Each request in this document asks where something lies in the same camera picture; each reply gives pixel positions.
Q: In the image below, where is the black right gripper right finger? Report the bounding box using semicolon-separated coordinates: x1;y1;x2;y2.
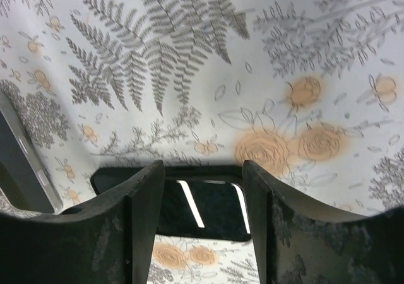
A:
242;160;403;283

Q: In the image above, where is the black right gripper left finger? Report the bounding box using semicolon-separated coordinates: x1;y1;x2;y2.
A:
1;160;165;283

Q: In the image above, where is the black phone case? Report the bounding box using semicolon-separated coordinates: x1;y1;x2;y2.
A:
90;166;242;237

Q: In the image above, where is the silver smartphone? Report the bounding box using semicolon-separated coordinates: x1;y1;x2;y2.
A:
1;93;62;214

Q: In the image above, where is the dark smartphone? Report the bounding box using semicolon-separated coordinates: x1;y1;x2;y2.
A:
157;178;251;242

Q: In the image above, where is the floral tablecloth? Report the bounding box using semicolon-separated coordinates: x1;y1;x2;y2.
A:
1;0;403;283

